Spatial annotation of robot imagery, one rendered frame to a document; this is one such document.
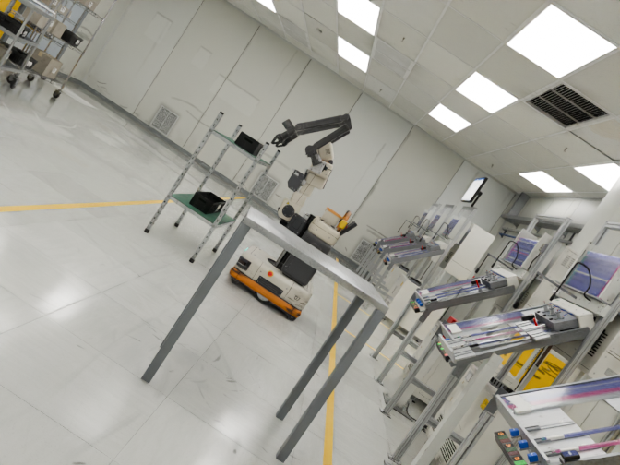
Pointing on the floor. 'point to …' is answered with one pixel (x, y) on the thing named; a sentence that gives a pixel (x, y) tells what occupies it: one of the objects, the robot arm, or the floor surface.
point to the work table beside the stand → (363, 290)
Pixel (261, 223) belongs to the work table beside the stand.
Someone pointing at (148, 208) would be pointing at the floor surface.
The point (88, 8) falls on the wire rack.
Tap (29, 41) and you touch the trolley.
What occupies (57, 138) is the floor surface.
